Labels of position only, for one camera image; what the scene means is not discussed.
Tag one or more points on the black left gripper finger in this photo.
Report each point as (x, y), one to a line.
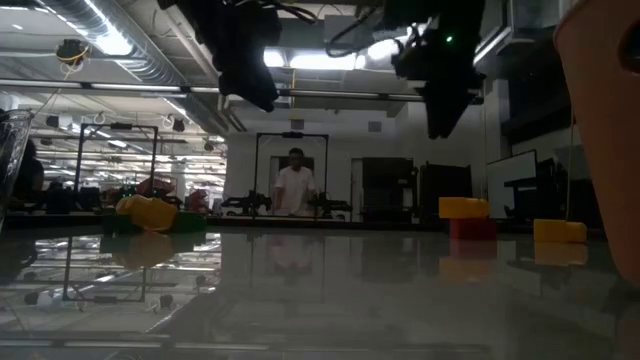
(235, 75)
(265, 85)

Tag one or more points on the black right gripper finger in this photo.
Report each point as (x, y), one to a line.
(436, 115)
(455, 110)

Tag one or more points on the large yellow block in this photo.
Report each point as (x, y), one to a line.
(147, 212)
(464, 208)
(557, 232)

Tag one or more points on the small red block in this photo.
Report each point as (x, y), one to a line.
(472, 229)

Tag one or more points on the black background robot arm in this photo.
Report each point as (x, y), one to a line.
(335, 205)
(247, 202)

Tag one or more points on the ceiling light panel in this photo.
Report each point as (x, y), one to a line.
(274, 59)
(315, 62)

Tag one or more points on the black cabinet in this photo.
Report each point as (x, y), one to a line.
(387, 175)
(445, 185)

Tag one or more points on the whiteboard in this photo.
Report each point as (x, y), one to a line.
(510, 175)

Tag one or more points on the door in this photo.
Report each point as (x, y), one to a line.
(310, 161)

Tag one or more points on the grey ceiling box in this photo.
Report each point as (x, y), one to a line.
(345, 22)

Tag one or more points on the person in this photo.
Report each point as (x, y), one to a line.
(295, 187)
(30, 175)

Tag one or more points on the red machine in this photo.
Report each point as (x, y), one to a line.
(197, 200)
(155, 186)

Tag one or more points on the orange plastic bin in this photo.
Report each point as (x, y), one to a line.
(605, 150)

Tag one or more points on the clear plastic bin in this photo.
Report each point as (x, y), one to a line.
(12, 160)

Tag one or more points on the wall vent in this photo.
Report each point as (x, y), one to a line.
(297, 124)
(375, 126)

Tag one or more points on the black frame workstation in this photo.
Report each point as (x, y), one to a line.
(121, 126)
(292, 135)

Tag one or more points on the black ceiling camera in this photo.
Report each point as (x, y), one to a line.
(52, 121)
(178, 125)

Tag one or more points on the long horizontal metal rail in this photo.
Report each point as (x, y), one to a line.
(350, 95)

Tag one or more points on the corrugated silver air duct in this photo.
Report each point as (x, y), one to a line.
(130, 55)

